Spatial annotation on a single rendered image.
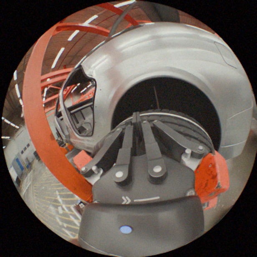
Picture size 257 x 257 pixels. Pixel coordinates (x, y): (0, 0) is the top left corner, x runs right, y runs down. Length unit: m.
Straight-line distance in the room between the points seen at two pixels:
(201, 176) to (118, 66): 0.52
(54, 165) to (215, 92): 0.89
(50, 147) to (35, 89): 0.36
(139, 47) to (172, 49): 0.16
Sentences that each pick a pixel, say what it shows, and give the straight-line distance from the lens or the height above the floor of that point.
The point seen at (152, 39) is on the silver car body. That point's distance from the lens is 0.47.
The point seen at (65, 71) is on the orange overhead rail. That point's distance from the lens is 3.87.
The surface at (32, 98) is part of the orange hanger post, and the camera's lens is 0.57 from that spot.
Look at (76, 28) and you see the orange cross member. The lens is 1.53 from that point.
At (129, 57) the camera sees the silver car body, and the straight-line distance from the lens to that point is 0.46.
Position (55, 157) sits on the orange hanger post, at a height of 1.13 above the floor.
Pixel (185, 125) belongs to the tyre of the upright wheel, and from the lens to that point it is 0.25.
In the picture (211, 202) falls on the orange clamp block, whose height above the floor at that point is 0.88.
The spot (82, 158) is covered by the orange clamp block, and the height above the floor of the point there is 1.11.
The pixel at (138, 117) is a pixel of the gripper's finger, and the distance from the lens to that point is 0.16.
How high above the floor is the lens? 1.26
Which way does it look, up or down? 22 degrees down
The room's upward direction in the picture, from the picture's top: 19 degrees counter-clockwise
